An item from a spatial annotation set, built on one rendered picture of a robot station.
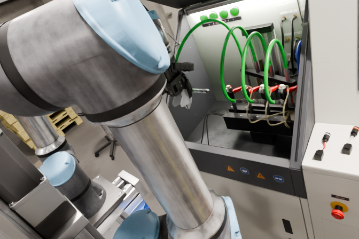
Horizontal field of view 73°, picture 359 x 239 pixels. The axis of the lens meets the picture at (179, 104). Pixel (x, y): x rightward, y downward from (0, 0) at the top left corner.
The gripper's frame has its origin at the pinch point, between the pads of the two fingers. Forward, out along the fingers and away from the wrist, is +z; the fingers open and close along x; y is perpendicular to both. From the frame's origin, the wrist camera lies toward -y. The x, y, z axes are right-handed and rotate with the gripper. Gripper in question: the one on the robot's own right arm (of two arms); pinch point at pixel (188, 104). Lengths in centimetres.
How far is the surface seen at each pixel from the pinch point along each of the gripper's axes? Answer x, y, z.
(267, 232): 13, -2, 81
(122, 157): -188, -45, 123
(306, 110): 35.0, -17.8, 14.0
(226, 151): 5.2, -4.4, 27.9
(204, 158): -6.7, -2.4, 32.8
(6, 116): -362, -9, 45
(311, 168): 38.1, -2.3, 26.1
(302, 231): 31, -2, 68
